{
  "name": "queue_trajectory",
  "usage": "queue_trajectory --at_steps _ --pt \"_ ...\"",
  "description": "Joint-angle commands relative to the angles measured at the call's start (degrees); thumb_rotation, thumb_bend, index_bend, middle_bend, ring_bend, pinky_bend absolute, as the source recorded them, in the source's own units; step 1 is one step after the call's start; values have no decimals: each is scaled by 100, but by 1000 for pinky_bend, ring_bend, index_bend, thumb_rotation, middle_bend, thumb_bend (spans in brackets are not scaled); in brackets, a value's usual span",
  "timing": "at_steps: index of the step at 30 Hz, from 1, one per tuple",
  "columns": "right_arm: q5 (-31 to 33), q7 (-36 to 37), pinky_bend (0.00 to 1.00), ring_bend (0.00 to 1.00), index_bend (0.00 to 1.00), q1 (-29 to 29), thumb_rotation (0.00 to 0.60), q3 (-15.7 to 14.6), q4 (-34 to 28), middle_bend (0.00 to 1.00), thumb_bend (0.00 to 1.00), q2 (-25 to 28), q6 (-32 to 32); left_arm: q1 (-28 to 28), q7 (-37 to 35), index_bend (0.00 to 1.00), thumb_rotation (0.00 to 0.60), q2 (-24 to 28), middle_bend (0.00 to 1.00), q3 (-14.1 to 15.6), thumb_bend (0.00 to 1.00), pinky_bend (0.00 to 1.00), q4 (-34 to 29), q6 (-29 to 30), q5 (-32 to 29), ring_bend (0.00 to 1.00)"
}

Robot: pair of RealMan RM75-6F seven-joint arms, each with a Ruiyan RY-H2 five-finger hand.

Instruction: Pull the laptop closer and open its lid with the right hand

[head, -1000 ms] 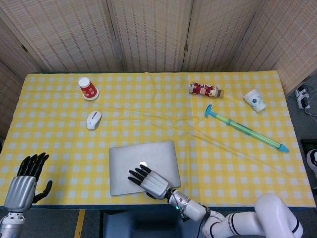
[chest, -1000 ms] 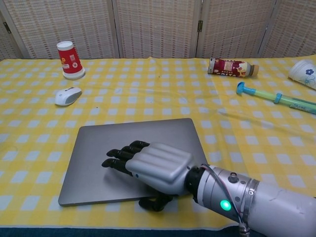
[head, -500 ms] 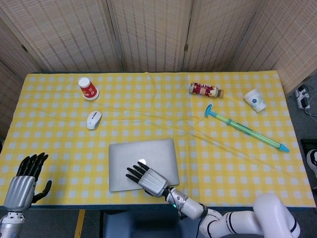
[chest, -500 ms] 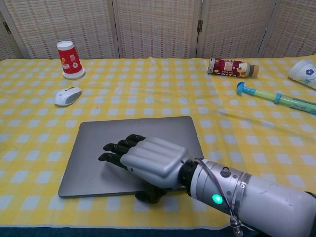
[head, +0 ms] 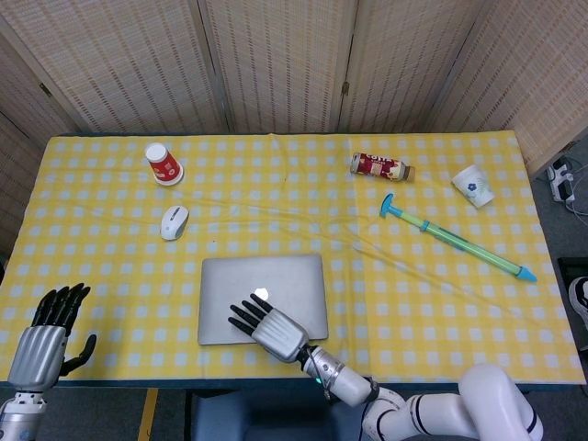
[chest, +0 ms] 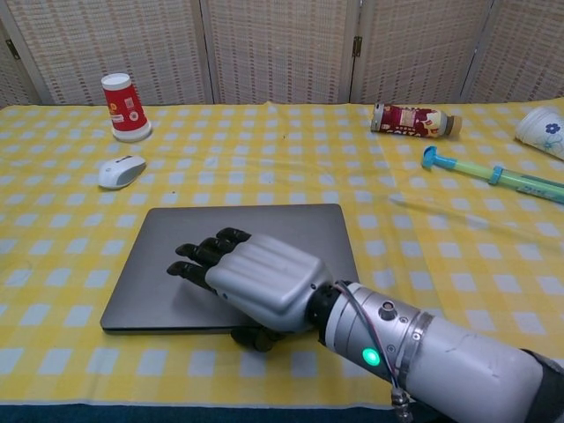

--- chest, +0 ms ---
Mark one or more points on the red label coffee bottle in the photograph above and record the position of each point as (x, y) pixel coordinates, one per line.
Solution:
(410, 120)

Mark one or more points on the woven bamboo folding screen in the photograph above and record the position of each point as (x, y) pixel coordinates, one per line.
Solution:
(282, 48)

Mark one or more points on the red paper cup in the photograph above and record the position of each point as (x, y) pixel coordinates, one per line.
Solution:
(125, 110)

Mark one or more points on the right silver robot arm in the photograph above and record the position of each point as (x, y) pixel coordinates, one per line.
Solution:
(462, 365)

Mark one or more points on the white flower print paper cup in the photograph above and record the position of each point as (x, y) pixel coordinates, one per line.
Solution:
(544, 132)

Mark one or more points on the white grey computer mouse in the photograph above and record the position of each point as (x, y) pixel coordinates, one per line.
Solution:
(116, 174)

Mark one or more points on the grey apple laptop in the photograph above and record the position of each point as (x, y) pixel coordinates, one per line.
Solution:
(273, 220)

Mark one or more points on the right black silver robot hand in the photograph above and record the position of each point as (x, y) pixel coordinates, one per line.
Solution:
(269, 277)

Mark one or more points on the green blue toy water pump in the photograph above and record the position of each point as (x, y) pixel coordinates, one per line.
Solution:
(476, 171)

